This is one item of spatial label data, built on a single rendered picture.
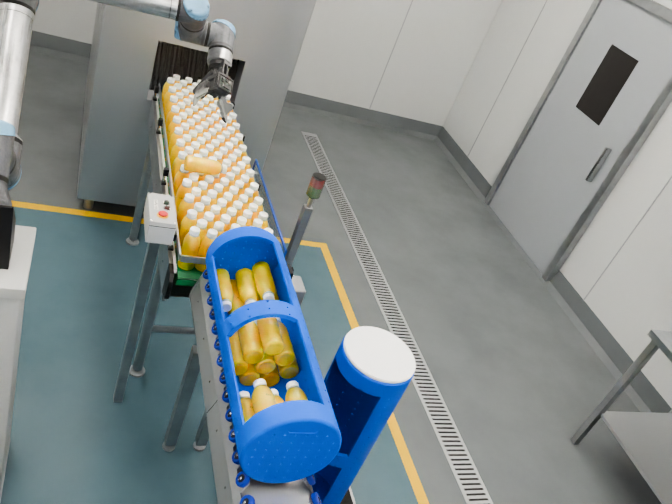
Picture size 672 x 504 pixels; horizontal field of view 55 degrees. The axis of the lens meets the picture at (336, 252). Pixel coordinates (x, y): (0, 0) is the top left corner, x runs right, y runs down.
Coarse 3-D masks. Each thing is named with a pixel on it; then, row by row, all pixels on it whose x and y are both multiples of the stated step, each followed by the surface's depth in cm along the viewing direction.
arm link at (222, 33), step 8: (216, 24) 237; (224, 24) 237; (216, 32) 235; (224, 32) 236; (232, 32) 238; (208, 40) 235; (216, 40) 235; (224, 40) 235; (232, 40) 238; (232, 48) 238
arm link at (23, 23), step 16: (0, 0) 212; (16, 0) 212; (32, 0) 216; (0, 16) 211; (16, 16) 211; (32, 16) 217; (0, 32) 209; (16, 32) 211; (0, 48) 208; (16, 48) 210; (0, 64) 207; (16, 64) 210; (0, 80) 206; (16, 80) 209; (0, 96) 206; (16, 96) 209; (0, 112) 205; (16, 112) 209; (16, 128) 210; (16, 144) 206; (16, 160) 203; (16, 176) 209
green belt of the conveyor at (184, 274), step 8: (160, 112) 357; (168, 192) 295; (176, 256) 259; (176, 272) 259; (184, 272) 252; (192, 272) 254; (200, 272) 256; (176, 280) 255; (184, 280) 252; (192, 280) 253
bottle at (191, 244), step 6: (186, 234) 248; (186, 240) 247; (192, 240) 246; (198, 240) 248; (186, 246) 247; (192, 246) 247; (198, 246) 249; (186, 252) 249; (192, 252) 249; (180, 264) 252; (186, 264) 252; (192, 264) 253
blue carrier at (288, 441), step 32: (224, 256) 237; (256, 256) 241; (288, 288) 214; (224, 320) 204; (288, 320) 227; (224, 352) 197; (320, 384) 184; (256, 416) 171; (288, 416) 168; (320, 416) 171; (256, 448) 170; (288, 448) 174; (320, 448) 178; (288, 480) 183
